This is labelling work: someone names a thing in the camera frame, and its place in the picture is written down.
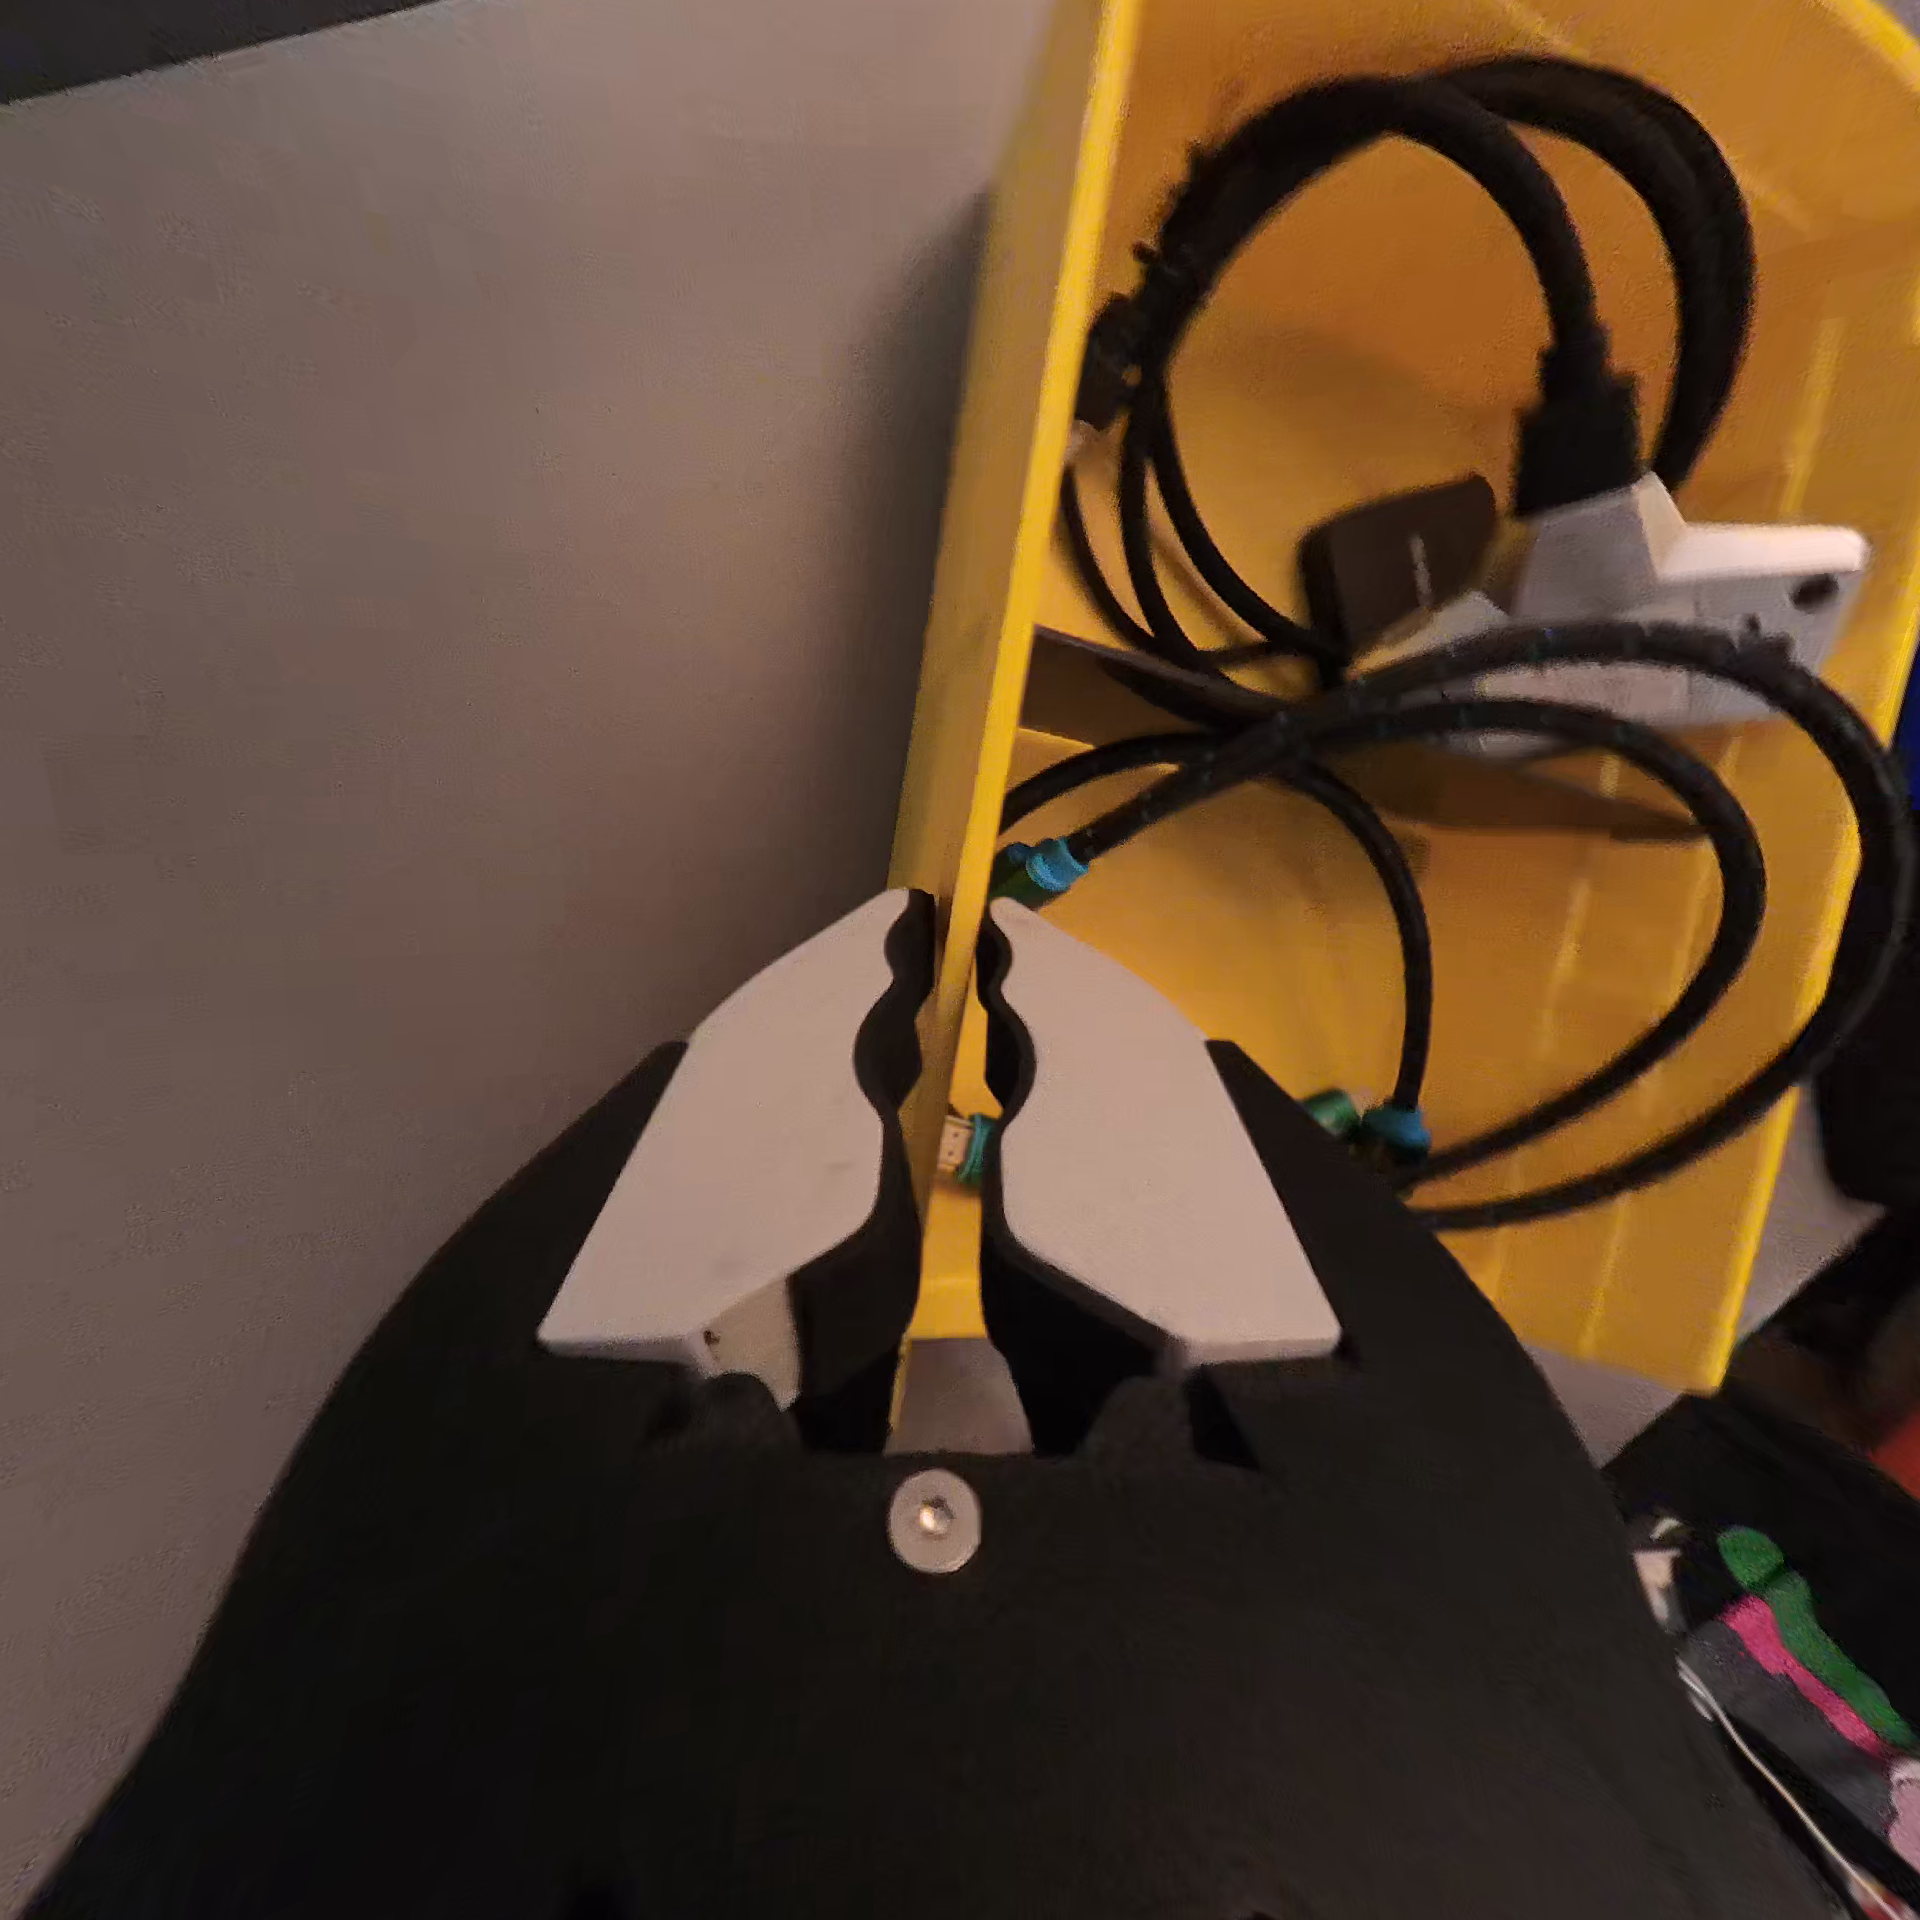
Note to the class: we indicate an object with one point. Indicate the colourful striped cloth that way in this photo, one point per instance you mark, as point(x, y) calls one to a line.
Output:
point(1799, 1650)

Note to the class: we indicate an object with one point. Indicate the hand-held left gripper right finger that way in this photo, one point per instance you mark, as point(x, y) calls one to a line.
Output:
point(1156, 1185)

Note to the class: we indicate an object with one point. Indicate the silver hdmi adapter hub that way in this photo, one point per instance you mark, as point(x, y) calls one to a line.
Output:
point(1622, 585)

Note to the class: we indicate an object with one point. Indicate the black bin divider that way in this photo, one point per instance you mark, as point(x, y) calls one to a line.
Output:
point(1126, 667)

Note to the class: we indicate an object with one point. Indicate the yellow plastic bin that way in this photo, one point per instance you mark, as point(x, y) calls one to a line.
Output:
point(1426, 299)

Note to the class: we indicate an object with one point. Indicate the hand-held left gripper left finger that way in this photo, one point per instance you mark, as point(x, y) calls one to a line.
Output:
point(751, 1140)

